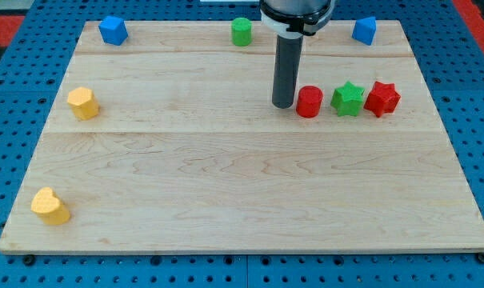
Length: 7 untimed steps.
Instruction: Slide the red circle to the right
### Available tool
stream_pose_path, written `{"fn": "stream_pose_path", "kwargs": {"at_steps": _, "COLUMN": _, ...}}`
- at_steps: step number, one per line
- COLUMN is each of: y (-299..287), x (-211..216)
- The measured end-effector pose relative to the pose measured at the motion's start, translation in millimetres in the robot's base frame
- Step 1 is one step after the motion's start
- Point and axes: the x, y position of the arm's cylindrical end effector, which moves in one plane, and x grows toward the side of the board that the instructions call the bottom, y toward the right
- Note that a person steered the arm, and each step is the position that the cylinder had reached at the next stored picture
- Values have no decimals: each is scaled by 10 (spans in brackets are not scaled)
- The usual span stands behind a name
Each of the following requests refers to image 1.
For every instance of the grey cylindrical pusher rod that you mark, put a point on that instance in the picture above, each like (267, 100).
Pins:
(287, 59)

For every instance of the red cylinder block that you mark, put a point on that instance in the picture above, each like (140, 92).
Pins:
(309, 101)

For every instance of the green cylinder block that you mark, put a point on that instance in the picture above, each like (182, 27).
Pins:
(241, 32)

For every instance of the green star block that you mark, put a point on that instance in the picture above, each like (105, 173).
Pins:
(347, 99)

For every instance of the blue wedge block right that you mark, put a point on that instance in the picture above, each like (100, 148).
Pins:
(364, 30)

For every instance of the red star block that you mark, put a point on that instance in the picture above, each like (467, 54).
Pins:
(382, 99)

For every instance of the wooden board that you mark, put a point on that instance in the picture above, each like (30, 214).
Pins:
(189, 156)

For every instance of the blue cube block left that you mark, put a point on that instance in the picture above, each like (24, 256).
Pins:
(113, 30)

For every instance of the yellow hexagon block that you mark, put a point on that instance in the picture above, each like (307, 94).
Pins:
(83, 103)

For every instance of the yellow heart block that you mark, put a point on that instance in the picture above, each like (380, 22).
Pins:
(49, 208)

